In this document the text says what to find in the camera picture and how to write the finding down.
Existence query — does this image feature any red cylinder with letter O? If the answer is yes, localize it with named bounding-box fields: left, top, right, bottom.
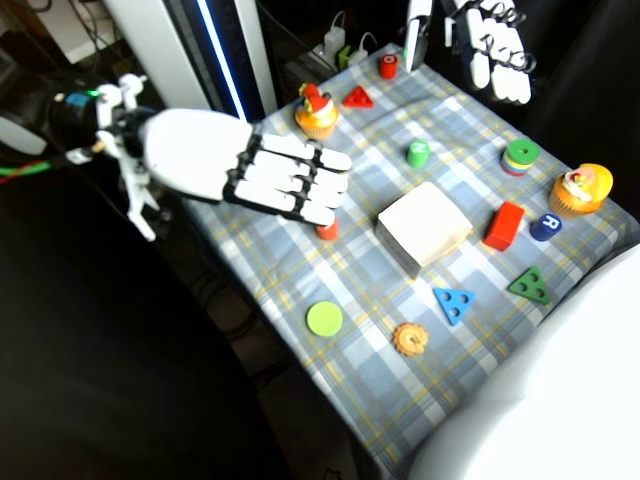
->
left=377, top=53, right=401, bottom=80

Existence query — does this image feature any plain red cylinder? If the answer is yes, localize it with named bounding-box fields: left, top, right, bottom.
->
left=314, top=218, right=341, bottom=242

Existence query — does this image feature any round toy biscuit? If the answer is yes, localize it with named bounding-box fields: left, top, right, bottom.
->
left=391, top=322, right=430, bottom=358

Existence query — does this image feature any blue cylinder with letter R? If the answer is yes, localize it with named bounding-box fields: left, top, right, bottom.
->
left=529, top=213, right=565, bottom=243

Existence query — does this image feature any white paper box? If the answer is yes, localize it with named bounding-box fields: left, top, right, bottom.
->
left=375, top=180, right=474, bottom=280

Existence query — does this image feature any green cylinder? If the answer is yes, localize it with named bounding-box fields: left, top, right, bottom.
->
left=405, top=139, right=431, bottom=169

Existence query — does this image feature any red triangle block with holes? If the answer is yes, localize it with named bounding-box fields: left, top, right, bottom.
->
left=341, top=85, right=375, bottom=110

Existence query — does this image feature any blue triangle block with holes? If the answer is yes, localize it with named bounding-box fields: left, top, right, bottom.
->
left=432, top=287, right=477, bottom=327

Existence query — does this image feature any strawberry toy cupcake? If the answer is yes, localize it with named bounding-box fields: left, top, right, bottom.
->
left=293, top=82, right=342, bottom=141

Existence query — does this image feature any colourful ring stack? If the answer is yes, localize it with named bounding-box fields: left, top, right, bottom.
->
left=499, top=139, right=542, bottom=179

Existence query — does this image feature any white column with blue light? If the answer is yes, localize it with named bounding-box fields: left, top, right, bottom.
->
left=102, top=0, right=279, bottom=124

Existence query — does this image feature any power strip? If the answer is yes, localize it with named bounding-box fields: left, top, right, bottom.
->
left=292, top=44, right=341, bottom=76

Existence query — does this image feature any yellow toy cupcake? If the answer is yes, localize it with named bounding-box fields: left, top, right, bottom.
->
left=548, top=162, right=615, bottom=220

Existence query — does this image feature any green triangle block with holes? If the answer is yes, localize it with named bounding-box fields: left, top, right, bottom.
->
left=506, top=266, right=553, bottom=307

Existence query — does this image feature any light green disc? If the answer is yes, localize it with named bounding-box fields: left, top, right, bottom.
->
left=305, top=300, right=345, bottom=336

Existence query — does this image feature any red rectangular block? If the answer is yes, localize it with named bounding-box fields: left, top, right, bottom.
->
left=482, top=201, right=526, bottom=252

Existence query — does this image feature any blue plaid tablecloth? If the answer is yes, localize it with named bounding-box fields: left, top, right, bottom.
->
left=187, top=42, right=629, bottom=480

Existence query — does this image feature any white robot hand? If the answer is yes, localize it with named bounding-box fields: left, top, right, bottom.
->
left=402, top=0, right=539, bottom=106
left=141, top=107, right=354, bottom=227

